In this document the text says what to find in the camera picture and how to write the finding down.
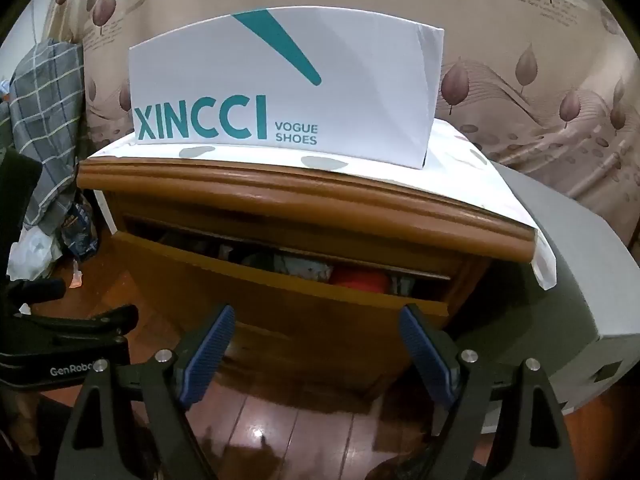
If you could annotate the wooden nightstand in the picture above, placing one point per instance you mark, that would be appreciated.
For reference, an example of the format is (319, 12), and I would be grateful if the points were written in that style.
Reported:
(300, 200)

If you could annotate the dotted white cloth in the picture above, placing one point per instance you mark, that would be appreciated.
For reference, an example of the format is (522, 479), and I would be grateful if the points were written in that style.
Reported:
(450, 160)

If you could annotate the orange scrap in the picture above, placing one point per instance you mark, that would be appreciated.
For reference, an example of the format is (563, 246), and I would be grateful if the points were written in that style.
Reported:
(76, 277)

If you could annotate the grey box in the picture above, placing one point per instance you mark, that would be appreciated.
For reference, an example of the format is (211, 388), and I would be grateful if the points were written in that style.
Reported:
(575, 270)

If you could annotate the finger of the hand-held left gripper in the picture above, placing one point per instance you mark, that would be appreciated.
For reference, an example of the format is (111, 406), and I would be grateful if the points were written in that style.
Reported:
(100, 321)

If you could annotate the white patterned bedding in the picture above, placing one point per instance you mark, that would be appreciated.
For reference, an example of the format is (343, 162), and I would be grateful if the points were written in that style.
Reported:
(32, 255)

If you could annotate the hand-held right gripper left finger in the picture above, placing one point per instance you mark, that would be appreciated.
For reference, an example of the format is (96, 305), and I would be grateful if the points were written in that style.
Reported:
(207, 355)

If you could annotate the white shoe box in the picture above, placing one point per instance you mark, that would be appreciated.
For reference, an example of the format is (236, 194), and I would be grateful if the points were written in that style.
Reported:
(350, 85)

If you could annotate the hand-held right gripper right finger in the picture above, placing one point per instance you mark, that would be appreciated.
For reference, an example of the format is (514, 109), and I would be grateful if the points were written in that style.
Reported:
(430, 360)

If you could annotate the grey plaid cloth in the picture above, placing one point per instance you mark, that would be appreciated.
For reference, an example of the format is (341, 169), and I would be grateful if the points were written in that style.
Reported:
(45, 110)

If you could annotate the dark blue patterned bag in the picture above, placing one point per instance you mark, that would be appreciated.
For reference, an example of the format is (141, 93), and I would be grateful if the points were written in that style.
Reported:
(80, 232)

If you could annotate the red underwear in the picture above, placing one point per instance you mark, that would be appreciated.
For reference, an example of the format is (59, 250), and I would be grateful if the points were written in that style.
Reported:
(360, 280)

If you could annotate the dark flat object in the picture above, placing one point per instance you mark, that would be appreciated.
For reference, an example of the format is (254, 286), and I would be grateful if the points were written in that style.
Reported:
(17, 200)

